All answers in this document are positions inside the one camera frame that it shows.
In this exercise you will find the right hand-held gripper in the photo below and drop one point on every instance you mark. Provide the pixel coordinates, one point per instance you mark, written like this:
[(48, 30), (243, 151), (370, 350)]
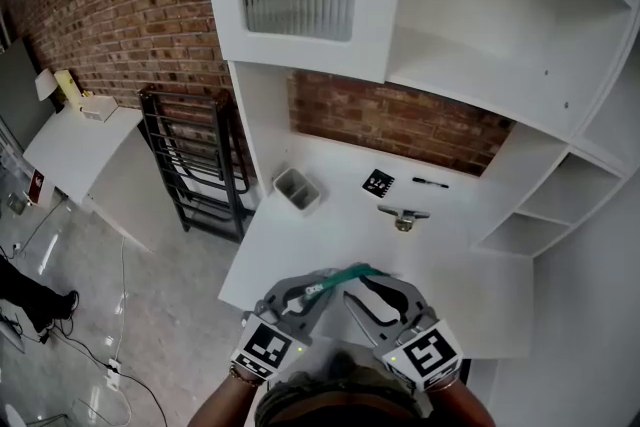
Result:
[(427, 355)]

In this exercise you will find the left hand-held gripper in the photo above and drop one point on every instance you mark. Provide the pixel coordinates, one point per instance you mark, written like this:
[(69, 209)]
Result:
[(267, 347)]

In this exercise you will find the clear plastic bag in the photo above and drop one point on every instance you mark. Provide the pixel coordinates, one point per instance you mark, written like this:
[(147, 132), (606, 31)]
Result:
[(345, 277)]

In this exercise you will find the person's left forearm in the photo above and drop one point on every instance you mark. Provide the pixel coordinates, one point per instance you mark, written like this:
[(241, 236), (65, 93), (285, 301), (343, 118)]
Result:
[(220, 405)]

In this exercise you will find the person's right forearm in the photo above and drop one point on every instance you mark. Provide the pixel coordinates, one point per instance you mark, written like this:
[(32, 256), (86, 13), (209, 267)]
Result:
[(460, 410)]

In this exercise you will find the white desk with hutch shelves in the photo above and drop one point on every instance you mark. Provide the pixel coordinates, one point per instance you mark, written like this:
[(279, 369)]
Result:
[(300, 240)]

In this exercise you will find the person's olive clothing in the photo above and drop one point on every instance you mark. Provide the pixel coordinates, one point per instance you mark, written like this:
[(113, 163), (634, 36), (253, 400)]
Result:
[(350, 365)]

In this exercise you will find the metal clip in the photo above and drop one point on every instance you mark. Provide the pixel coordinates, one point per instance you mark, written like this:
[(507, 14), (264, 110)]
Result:
[(404, 214)]

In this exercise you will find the white divided pen holder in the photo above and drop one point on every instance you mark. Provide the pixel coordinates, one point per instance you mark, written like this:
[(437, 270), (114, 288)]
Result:
[(297, 190)]

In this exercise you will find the black printed card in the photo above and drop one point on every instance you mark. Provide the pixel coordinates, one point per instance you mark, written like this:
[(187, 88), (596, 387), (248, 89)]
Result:
[(378, 181)]

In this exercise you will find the black pen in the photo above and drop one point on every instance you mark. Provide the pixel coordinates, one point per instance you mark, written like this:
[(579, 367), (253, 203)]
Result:
[(430, 182)]

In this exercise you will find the black folding metal rack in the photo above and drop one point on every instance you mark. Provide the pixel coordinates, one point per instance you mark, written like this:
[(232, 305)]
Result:
[(195, 165)]

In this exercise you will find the white power strip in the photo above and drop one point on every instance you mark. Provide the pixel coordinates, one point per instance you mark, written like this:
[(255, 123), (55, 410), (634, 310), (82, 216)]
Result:
[(114, 372)]

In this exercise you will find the small white table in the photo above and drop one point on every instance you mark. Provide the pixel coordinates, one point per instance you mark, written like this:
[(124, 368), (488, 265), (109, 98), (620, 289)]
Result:
[(75, 150)]

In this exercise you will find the small white box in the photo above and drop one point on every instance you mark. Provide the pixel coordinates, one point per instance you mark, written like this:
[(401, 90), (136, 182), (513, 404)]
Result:
[(100, 109)]

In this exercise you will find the red-lined open drawer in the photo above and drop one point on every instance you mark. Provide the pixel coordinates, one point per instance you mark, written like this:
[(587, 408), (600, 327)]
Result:
[(37, 187)]

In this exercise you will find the pale yellow box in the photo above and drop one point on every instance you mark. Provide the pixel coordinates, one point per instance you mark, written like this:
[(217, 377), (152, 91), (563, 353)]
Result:
[(67, 87)]

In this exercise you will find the white table lamp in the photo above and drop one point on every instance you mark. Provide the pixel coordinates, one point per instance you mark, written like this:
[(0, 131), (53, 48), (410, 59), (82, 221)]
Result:
[(45, 85)]

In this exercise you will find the grey upright panel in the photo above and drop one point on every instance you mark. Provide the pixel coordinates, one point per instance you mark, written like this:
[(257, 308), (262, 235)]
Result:
[(17, 95)]

